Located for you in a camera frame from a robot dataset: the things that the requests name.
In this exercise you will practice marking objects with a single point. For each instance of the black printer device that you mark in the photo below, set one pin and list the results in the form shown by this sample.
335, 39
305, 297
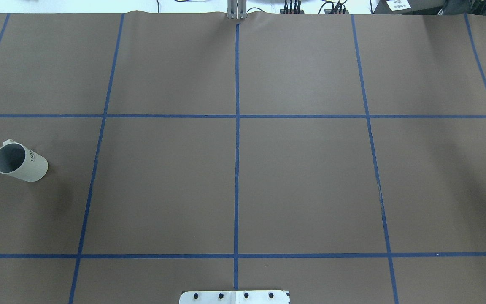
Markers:
429, 7

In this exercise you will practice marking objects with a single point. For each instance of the white pedestal column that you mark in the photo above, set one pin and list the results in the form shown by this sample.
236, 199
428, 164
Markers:
236, 297

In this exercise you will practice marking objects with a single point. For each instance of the orange black electronics board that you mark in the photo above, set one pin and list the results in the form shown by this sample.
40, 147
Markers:
292, 7

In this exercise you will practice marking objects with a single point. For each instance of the white mug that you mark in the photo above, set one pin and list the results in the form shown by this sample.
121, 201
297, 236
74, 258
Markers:
20, 162

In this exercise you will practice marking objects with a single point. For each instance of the aluminium frame post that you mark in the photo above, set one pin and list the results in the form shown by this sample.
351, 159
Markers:
237, 9

